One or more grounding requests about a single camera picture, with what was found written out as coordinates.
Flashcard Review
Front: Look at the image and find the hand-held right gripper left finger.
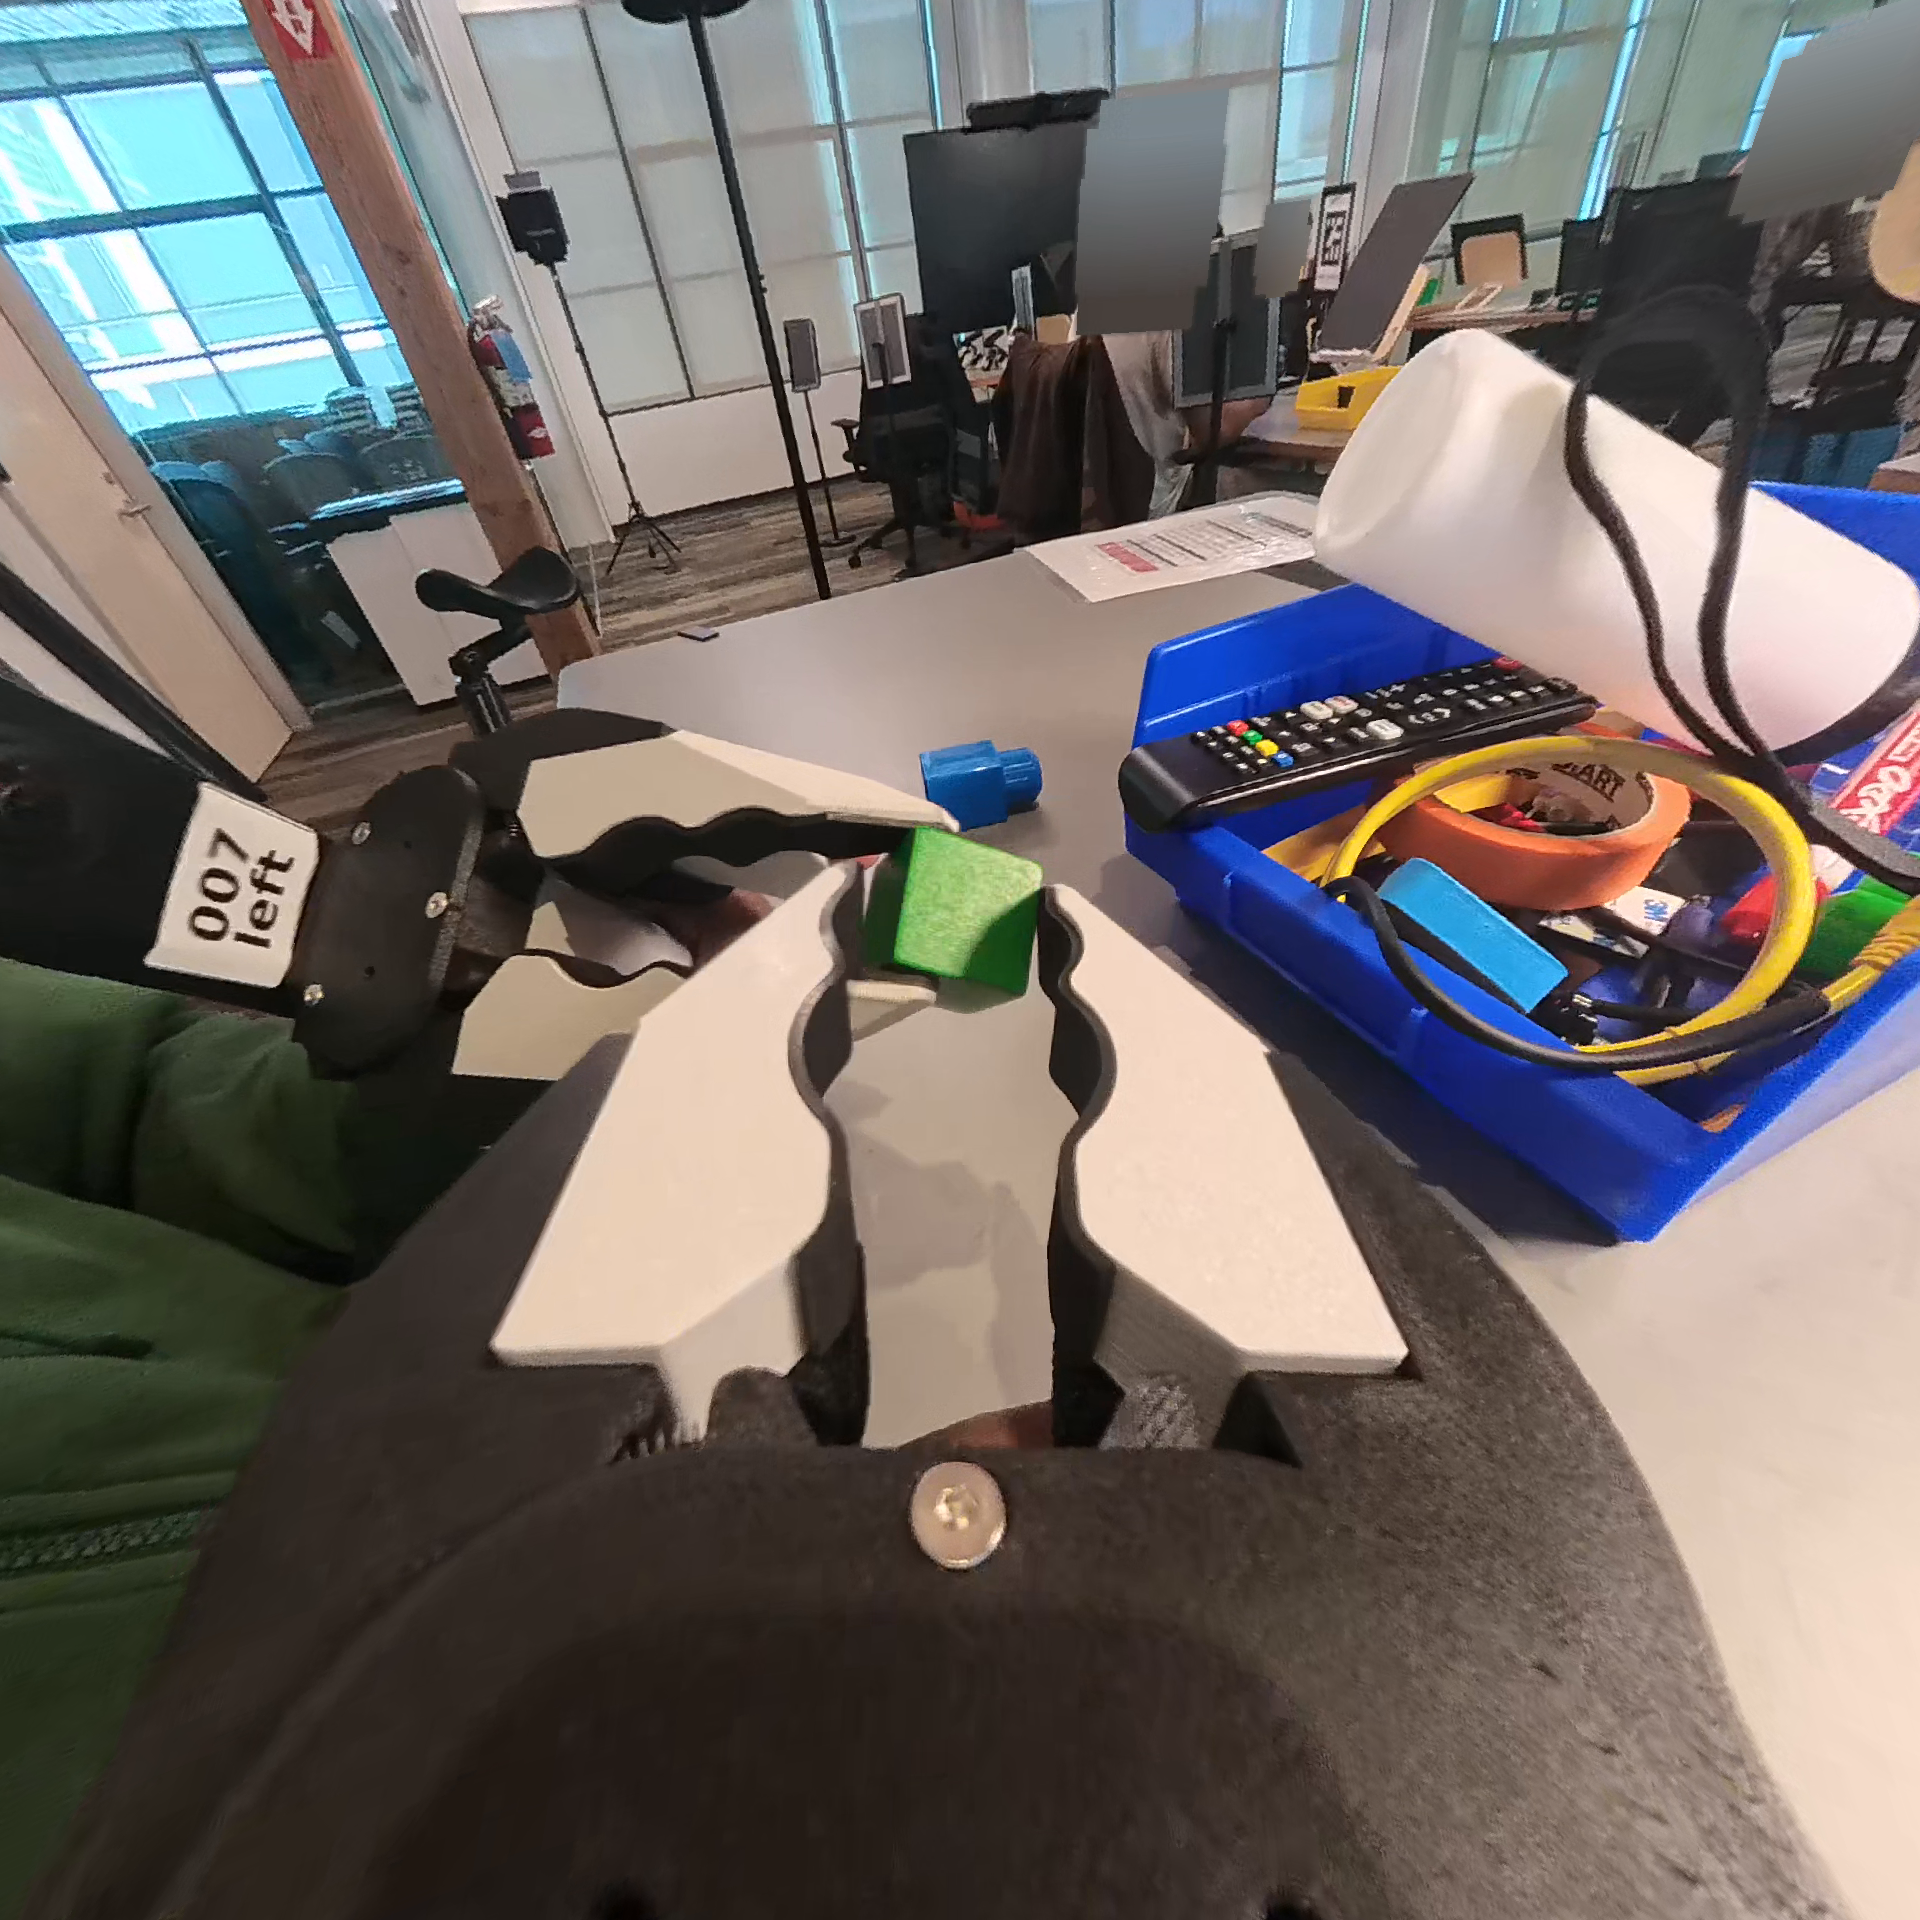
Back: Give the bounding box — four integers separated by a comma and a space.
491, 857, 874, 1444

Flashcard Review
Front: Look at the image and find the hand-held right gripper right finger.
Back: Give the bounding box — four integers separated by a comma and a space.
1038, 881, 1414, 1448

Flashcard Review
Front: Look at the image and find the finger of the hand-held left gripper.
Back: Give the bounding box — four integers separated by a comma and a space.
517, 726, 962, 903
450, 885, 699, 1085

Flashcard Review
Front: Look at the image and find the large blue plastic bin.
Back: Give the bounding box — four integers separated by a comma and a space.
1118, 479, 1920, 1244

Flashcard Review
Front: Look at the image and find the blue plastic block with knob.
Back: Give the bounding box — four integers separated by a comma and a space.
920, 739, 1044, 829

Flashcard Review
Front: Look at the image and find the green foam cube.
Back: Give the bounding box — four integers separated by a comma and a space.
862, 827, 1044, 993

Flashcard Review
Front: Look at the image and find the person's left forearm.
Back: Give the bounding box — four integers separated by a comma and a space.
0, 960, 557, 1284

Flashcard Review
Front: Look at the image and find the black stand with paddle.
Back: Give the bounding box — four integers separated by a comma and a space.
417, 547, 586, 736

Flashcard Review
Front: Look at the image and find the white recycling cabinet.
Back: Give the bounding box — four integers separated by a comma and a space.
322, 479, 548, 705

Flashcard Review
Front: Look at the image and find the light blue foam piece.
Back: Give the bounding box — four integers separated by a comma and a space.
1377, 857, 1569, 1015

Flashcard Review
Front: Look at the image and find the black office chair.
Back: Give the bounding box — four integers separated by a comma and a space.
832, 323, 995, 577

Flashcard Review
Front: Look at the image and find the red fire extinguisher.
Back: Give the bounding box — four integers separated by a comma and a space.
469, 296, 557, 464

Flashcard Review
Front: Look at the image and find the orange tape roll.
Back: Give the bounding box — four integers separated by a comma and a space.
1377, 756, 1694, 911

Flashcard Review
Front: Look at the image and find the black pole with ribbed disc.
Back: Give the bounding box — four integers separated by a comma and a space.
619, 0, 834, 600

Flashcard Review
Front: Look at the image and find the black remote control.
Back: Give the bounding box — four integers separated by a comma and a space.
1118, 661, 1600, 829

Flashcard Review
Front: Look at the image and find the white printed paper sheet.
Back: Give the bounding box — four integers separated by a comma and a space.
1024, 502, 1329, 606

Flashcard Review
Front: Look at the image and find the black computer monitor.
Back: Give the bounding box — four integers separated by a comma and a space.
904, 93, 1114, 325

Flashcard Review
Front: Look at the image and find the person's green jacket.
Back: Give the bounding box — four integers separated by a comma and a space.
0, 1177, 361, 1905

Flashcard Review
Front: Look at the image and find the white plastic bottle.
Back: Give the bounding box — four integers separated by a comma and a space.
1317, 326, 1920, 751

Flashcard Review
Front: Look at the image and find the white red marker pen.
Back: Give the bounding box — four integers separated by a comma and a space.
1808, 704, 1920, 864

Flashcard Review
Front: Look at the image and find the open laptop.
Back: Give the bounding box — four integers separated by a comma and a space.
1317, 171, 1480, 360

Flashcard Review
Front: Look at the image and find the black cable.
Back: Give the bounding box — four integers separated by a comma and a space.
1318, 877, 1841, 1075

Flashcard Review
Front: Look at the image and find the wooden support post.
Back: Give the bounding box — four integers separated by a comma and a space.
241, 0, 602, 677

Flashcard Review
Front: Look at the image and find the yellow network cable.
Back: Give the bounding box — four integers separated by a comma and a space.
1266, 736, 1920, 1085

